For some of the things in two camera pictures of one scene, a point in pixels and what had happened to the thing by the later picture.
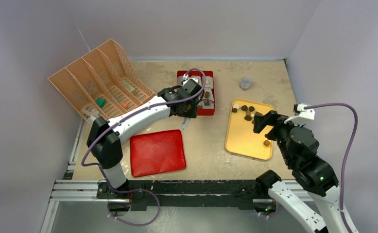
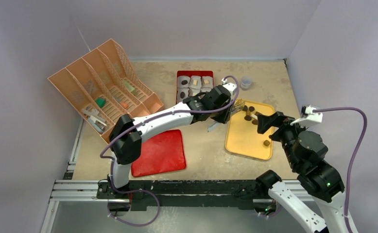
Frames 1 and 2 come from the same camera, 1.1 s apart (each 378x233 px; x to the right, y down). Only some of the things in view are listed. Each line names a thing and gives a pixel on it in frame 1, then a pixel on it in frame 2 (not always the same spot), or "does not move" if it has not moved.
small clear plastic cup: [246, 81] does not move
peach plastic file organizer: [104, 81] does not move
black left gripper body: [190, 111] to [220, 117]
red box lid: [157, 153] does not move
